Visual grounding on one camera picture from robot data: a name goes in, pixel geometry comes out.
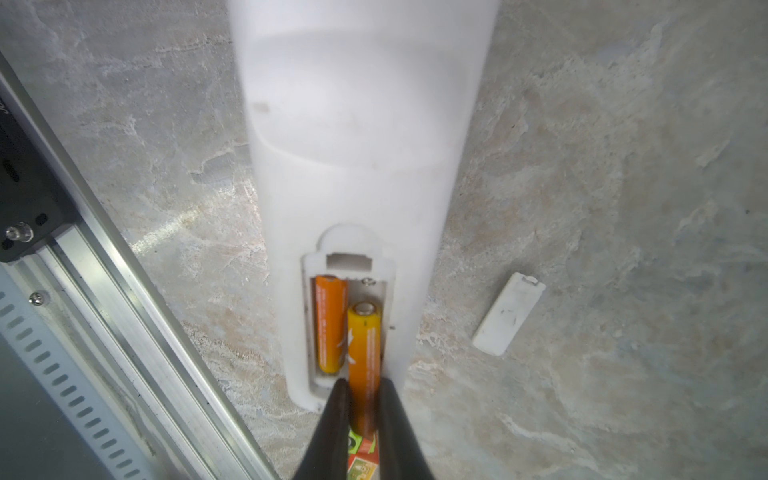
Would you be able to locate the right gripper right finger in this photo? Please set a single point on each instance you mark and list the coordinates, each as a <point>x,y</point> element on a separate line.
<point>400,455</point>

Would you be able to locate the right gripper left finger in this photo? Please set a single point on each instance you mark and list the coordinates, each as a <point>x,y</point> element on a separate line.
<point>326,456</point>

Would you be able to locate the yellow orange battery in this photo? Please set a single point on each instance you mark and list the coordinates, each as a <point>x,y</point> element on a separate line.
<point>364,365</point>

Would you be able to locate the white battery cover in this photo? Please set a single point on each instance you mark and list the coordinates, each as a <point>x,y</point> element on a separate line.
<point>507,314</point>

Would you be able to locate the white remote control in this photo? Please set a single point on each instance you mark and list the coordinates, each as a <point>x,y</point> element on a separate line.
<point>357,115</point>

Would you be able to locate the aluminium front rail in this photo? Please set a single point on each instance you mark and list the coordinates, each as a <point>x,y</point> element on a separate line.
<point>82,316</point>

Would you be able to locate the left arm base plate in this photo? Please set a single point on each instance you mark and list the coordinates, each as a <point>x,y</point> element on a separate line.
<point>34,205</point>

